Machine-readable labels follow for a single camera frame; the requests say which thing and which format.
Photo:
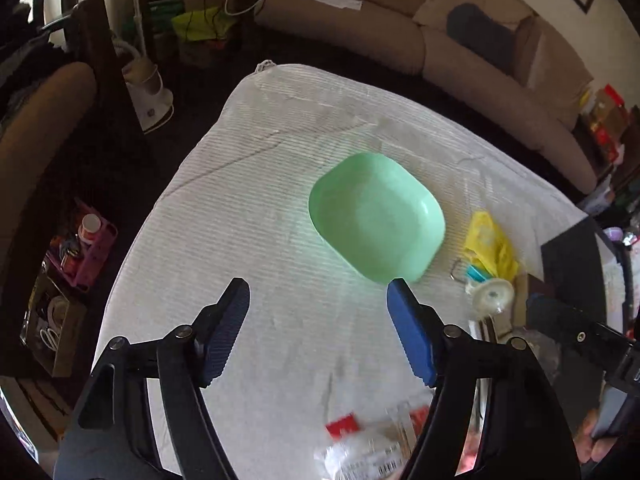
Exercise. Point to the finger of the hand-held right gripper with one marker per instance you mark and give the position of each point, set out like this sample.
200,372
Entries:
565,320

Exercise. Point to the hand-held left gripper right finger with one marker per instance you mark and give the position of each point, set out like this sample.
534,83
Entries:
410,335

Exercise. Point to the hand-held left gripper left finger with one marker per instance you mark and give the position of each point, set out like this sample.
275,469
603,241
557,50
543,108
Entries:
227,340

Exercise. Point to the green plastic bowl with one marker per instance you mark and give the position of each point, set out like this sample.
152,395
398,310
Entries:
375,210

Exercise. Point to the person's right hand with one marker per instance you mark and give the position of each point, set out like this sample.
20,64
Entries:
595,447

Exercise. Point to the white round plastic cap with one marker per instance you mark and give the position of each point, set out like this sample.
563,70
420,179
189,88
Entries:
492,296

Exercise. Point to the metal key clip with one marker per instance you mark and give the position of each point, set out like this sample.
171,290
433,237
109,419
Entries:
454,266

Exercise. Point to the teal small box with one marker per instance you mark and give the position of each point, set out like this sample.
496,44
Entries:
475,274

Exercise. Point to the yellow packet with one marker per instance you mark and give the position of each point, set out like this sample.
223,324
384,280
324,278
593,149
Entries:
485,240

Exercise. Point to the clear snack packet red label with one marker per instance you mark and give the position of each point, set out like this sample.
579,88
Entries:
360,455

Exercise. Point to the pink plastic organizer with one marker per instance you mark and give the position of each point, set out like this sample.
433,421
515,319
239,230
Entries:
97,255

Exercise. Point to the white striped tablecloth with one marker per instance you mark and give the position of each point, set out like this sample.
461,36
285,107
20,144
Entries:
250,185

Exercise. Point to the cardboard box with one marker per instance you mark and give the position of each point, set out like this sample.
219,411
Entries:
65,340

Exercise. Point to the pill bottle white cap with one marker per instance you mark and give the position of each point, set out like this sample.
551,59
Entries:
89,227

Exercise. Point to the pile of colourful boxes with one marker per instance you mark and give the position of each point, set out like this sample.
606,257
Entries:
605,120

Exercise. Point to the white garment steamer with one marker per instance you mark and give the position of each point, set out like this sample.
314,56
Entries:
150,90

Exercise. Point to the brown armchair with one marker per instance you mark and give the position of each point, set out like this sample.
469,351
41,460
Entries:
40,135

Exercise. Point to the dark grey cushion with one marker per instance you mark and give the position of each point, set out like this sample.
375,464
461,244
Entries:
477,32

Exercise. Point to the beige sofa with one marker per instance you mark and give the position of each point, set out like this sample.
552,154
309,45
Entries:
350,35

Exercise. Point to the yellow-green bag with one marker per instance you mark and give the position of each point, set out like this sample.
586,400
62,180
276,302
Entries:
200,25

